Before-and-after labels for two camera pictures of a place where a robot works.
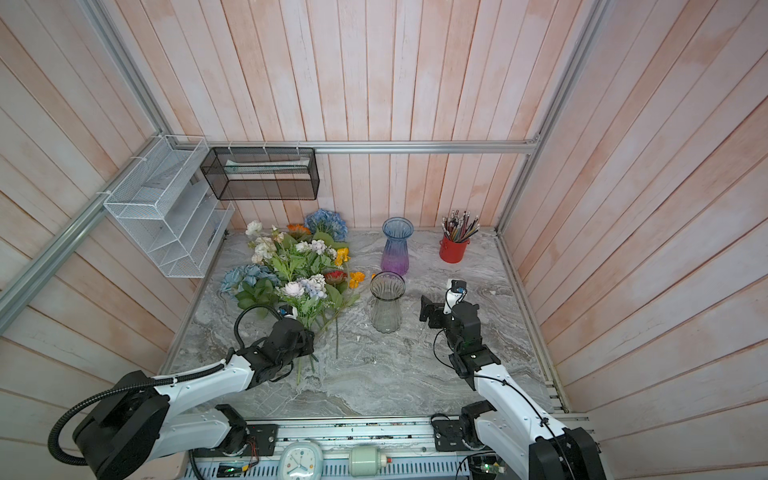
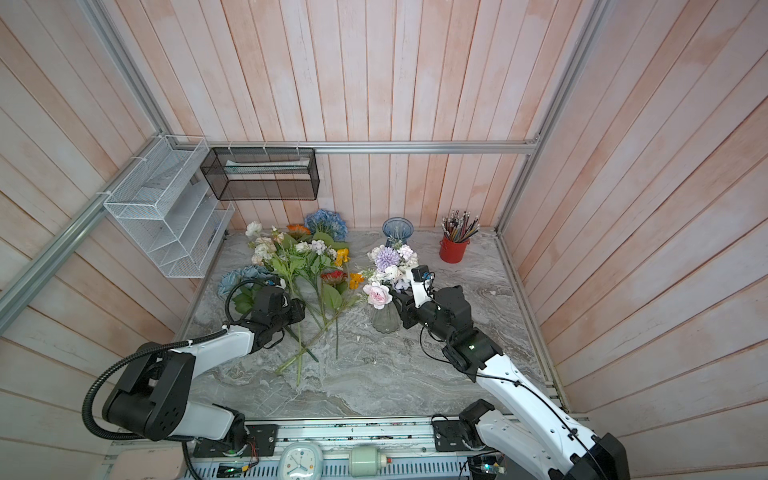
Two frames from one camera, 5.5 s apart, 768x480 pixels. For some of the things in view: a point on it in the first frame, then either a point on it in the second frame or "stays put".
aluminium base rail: [408, 442] stays put
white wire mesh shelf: [168, 205] stays put
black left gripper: [308, 343] to [298, 313]
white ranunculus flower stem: [253, 228] stays put
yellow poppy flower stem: [353, 278] stays put
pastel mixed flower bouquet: [308, 296] to [392, 274]
